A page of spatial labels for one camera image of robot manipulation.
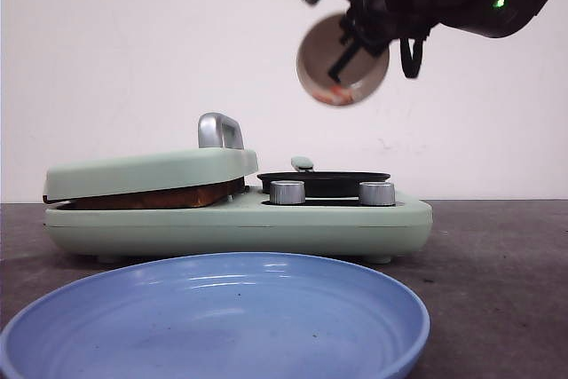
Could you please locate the mint green breakfast maker base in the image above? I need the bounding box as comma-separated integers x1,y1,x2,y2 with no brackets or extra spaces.
44,187,433,263

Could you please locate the white bread slice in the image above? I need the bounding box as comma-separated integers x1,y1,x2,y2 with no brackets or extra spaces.
70,178,245,210

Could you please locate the black frying pan green handle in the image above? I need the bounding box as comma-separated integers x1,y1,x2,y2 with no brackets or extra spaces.
257,156,391,198

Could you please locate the beige ribbed bowl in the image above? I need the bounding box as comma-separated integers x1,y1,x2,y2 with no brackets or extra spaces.
296,13,390,105

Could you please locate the blue plastic plate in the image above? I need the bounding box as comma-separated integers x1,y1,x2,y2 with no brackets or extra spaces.
1,253,430,378

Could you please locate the right silver control knob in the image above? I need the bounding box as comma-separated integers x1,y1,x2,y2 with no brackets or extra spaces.
359,181,396,207

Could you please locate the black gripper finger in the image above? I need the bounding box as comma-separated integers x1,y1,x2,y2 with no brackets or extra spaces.
327,39,361,84

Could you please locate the mint green sandwich maker lid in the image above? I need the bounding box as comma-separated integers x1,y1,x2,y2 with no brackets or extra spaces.
43,113,258,204

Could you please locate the left silver control knob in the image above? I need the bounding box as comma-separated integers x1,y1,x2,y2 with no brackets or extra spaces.
270,180,305,205

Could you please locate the silver control knob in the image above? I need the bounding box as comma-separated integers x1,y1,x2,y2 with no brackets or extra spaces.
270,180,305,205
359,181,396,207

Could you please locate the pink shrimp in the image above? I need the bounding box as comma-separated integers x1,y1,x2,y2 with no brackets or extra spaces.
312,85,354,107

